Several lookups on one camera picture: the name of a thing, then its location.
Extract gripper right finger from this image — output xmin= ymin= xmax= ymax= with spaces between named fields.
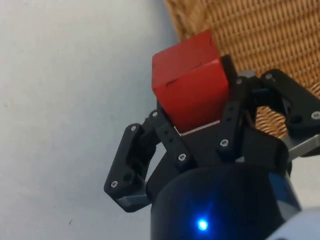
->
xmin=215 ymin=54 xmax=320 ymax=162

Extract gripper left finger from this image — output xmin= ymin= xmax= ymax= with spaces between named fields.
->
xmin=103 ymin=99 xmax=199 ymax=214

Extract red cube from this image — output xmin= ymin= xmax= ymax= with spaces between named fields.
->
xmin=151 ymin=29 xmax=230 ymax=134

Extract wicker basket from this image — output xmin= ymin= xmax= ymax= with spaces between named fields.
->
xmin=163 ymin=0 xmax=320 ymax=139

